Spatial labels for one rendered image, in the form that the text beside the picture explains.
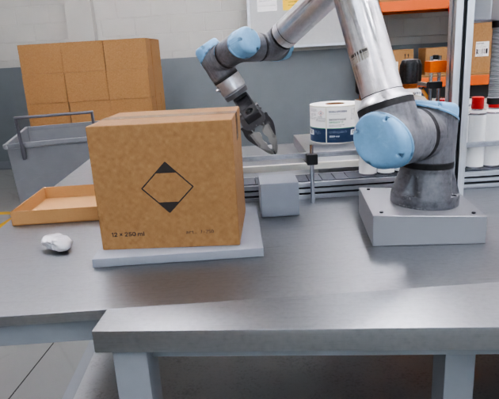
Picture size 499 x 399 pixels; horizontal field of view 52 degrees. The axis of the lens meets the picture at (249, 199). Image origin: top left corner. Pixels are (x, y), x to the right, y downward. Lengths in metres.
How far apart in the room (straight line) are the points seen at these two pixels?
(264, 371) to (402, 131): 1.04
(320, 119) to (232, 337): 1.33
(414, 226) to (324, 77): 4.91
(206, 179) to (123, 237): 0.22
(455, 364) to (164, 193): 0.67
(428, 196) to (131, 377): 0.70
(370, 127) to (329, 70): 4.95
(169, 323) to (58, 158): 2.53
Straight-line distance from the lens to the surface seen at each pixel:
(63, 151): 3.32
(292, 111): 6.01
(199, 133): 1.06
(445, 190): 1.20
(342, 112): 2.03
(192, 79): 6.08
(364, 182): 1.51
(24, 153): 3.32
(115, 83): 4.74
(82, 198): 1.70
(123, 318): 0.92
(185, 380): 1.81
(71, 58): 4.82
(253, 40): 1.39
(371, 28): 1.10
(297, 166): 1.56
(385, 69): 1.08
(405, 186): 1.19
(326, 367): 1.83
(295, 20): 1.40
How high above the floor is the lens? 1.25
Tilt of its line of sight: 16 degrees down
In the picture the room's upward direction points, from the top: 3 degrees counter-clockwise
